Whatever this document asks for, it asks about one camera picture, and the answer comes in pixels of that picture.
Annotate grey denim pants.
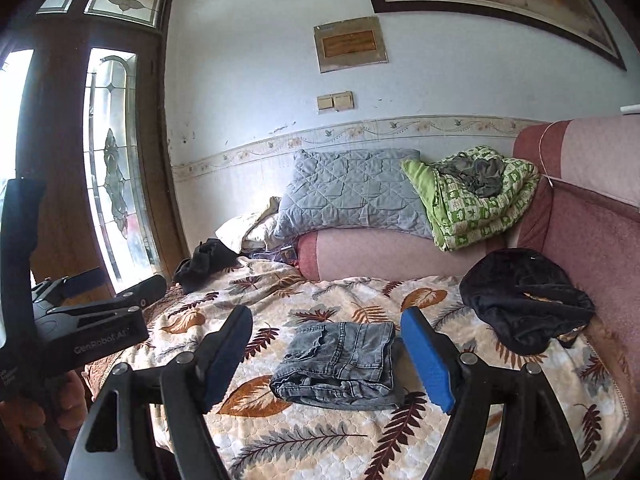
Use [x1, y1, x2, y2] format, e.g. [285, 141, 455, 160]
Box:
[269, 322, 405, 411]

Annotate person's left hand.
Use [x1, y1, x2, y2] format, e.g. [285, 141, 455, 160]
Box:
[1, 370, 88, 479]

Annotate black garment on right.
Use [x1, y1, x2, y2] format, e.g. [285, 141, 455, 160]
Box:
[459, 248, 596, 356]

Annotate black garment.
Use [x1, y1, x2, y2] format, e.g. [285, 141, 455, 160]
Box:
[459, 248, 596, 356]
[172, 238, 239, 294]

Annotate leaf pattern fleece blanket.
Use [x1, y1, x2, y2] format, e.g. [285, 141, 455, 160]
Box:
[84, 258, 639, 479]

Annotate black garment on left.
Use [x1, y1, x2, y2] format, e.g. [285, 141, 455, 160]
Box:
[172, 238, 239, 294]

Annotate cream pillow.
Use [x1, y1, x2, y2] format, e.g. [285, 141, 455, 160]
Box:
[215, 196, 283, 254]

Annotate pink maroon sofa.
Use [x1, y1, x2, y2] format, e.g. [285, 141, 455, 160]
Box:
[296, 115, 640, 411]

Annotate green patterned folded blanket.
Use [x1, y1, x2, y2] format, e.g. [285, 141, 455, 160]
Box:
[401, 145, 540, 252]

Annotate wooden stained glass door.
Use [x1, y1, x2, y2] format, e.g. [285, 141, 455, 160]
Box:
[1, 0, 186, 302]

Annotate grey cloth on blanket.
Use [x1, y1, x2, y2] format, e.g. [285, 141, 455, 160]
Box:
[435, 153, 504, 198]

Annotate grey quilted pillow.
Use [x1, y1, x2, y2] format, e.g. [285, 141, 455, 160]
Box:
[276, 148, 432, 240]

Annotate beige wall switch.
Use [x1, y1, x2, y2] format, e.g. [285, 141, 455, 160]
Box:
[317, 91, 355, 113]

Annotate wall electrical panel cover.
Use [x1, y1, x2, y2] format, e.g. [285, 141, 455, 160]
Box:
[314, 16, 388, 74]

